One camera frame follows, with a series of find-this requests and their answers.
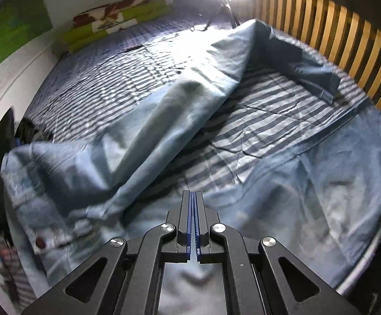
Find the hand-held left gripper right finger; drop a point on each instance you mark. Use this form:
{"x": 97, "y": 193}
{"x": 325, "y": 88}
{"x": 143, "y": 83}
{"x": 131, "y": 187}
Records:
{"x": 202, "y": 223}

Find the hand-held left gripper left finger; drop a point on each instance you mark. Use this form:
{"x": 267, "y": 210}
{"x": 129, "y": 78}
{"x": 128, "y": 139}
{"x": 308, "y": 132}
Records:
{"x": 184, "y": 223}

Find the light blue denim jeans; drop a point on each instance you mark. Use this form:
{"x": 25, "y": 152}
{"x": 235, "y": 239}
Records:
{"x": 164, "y": 121}

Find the blue striped bed quilt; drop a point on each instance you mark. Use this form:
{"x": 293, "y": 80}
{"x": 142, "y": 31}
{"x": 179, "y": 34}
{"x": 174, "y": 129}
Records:
{"x": 259, "y": 131}

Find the grey folded clothing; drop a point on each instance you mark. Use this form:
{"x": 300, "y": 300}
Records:
{"x": 29, "y": 131}

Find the black folded clothing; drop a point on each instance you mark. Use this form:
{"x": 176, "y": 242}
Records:
{"x": 3, "y": 137}

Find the green patterned pillows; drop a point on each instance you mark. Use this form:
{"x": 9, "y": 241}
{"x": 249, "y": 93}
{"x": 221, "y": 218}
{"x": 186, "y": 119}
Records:
{"x": 85, "y": 36}

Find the black mini tripod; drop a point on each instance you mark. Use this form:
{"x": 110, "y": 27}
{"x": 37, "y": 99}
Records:
{"x": 233, "y": 13}

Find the wooden slat bed rail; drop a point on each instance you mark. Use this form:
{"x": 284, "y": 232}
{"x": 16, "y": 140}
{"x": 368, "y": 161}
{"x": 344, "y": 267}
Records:
{"x": 341, "y": 32}

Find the green wall poster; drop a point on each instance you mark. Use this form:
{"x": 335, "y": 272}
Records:
{"x": 13, "y": 32}

